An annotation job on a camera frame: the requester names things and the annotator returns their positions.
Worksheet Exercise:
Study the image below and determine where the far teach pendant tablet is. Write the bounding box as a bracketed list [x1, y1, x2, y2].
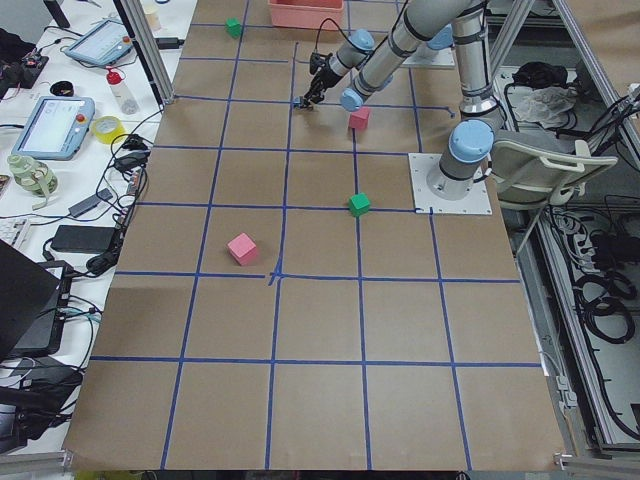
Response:
[64, 19, 133, 67]

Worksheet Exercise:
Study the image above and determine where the black power adapter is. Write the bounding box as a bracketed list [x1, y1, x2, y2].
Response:
[51, 225, 115, 254]

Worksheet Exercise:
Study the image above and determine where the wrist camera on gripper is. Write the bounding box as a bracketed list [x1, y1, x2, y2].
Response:
[309, 51, 332, 75]

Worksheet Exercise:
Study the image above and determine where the black laptop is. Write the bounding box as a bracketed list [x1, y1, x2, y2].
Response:
[1, 242, 71, 361]

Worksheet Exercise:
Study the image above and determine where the small black power brick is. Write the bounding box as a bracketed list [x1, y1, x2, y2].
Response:
[155, 37, 185, 50]

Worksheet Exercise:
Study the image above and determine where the yellow tape roll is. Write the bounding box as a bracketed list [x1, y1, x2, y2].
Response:
[90, 116, 126, 145]

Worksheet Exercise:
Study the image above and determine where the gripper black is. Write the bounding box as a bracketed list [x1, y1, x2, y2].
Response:
[304, 58, 345, 104]

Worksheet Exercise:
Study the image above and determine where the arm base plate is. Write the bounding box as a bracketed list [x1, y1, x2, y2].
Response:
[408, 153, 492, 216]
[401, 47, 455, 69]

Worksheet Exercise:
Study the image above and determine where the aluminium frame post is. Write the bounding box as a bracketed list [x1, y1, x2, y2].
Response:
[113, 0, 175, 107]

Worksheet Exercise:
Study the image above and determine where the paper cup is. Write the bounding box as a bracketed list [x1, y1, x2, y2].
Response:
[143, 4, 162, 31]

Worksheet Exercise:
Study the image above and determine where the pink cube near edge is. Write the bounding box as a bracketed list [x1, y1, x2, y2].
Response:
[227, 232, 259, 266]

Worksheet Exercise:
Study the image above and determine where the pink plastic bin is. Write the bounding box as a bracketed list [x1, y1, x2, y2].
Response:
[268, 0, 345, 29]

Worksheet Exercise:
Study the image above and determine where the near teach pendant tablet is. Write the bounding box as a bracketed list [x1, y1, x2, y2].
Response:
[12, 96, 95, 161]

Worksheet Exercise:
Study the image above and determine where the red cap squeeze bottle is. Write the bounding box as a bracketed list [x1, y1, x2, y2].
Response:
[106, 68, 139, 115]

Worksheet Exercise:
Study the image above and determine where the green cube near base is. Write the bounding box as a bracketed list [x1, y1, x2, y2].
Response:
[348, 192, 371, 218]

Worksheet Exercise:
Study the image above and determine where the pink cube near centre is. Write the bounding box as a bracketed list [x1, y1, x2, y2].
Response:
[348, 106, 371, 131]

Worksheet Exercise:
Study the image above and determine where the teach pendant tablet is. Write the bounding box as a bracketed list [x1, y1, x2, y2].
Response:
[12, 96, 95, 161]
[64, 19, 133, 67]

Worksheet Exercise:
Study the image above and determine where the grey office chair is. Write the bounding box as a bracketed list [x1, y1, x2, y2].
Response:
[490, 130, 618, 210]

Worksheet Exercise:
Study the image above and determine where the green cube far corner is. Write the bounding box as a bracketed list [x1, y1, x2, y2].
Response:
[225, 17, 243, 38]

